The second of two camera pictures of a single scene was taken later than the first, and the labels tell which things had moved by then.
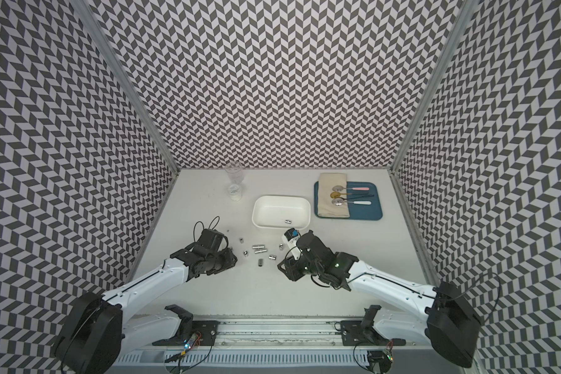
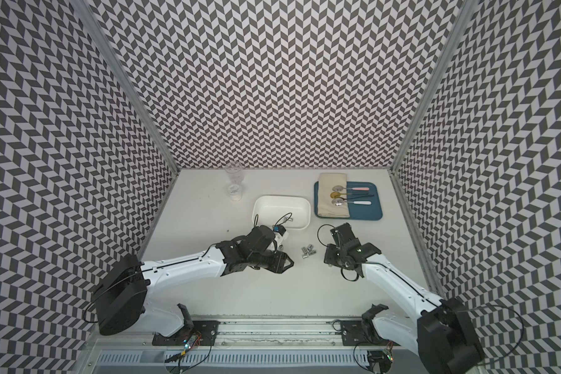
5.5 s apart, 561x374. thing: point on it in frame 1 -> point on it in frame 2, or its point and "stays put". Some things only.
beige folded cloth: (326, 208) stays put
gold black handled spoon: (336, 195) stays put
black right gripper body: (299, 268) -> (335, 255)
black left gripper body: (219, 262) -> (272, 262)
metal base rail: (283, 333) stays put
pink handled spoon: (340, 188) stays put
